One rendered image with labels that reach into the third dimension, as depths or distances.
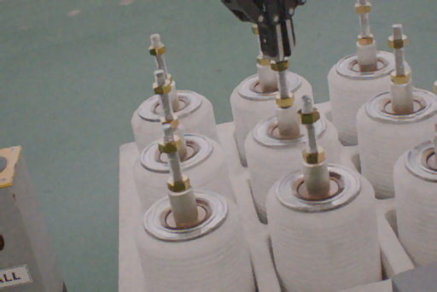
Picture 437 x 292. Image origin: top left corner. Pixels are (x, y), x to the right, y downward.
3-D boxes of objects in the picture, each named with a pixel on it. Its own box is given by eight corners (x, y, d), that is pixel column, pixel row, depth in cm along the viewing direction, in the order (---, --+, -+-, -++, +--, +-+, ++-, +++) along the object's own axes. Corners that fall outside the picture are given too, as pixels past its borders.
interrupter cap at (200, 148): (152, 140, 80) (151, 135, 79) (220, 136, 78) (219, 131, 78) (131, 178, 73) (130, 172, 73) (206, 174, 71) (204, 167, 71)
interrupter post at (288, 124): (305, 133, 75) (302, 103, 74) (286, 141, 74) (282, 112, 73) (293, 125, 77) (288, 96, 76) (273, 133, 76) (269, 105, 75)
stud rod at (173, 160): (180, 199, 65) (162, 123, 61) (190, 200, 64) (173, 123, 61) (175, 206, 64) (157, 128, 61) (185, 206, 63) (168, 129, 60)
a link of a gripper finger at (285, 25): (284, 21, 70) (290, 57, 72) (289, 19, 70) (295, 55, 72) (268, 18, 72) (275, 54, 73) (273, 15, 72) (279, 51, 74)
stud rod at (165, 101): (174, 136, 75) (160, 67, 72) (180, 138, 75) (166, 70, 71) (166, 140, 75) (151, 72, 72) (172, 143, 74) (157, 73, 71)
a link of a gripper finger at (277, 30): (265, 20, 71) (269, 56, 73) (259, 22, 71) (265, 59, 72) (281, 23, 70) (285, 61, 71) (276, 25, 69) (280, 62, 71)
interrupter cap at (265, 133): (342, 132, 74) (341, 125, 74) (279, 160, 71) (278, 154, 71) (299, 109, 80) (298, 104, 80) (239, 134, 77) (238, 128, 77)
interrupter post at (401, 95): (413, 103, 77) (411, 74, 76) (415, 113, 75) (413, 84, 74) (390, 105, 78) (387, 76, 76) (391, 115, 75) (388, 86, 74)
